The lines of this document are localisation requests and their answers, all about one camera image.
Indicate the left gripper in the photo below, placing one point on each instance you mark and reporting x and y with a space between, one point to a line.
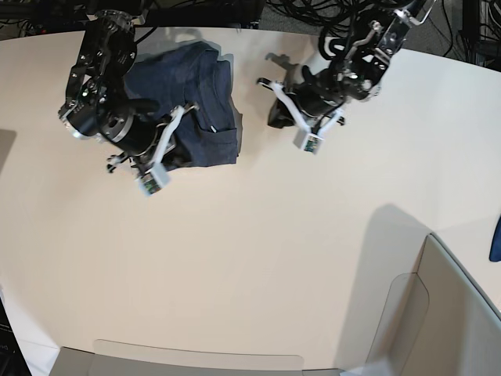
302 108

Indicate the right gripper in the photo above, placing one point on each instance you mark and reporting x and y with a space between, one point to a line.
146 145

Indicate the dark blue t-shirt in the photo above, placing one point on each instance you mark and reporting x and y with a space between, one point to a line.
192 73

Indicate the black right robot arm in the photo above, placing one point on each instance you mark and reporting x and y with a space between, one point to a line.
97 106

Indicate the blue cloth at right edge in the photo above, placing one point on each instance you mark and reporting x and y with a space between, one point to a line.
495 249

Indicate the grey cardboard box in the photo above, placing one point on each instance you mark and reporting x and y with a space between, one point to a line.
436 321

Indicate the black device lower left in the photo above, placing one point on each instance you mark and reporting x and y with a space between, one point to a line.
12 361

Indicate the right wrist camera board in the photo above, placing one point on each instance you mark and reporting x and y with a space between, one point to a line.
154 180

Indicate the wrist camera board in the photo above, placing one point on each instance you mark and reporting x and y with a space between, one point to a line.
308 142
154 180

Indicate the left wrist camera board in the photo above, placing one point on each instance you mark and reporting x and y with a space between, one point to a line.
308 142

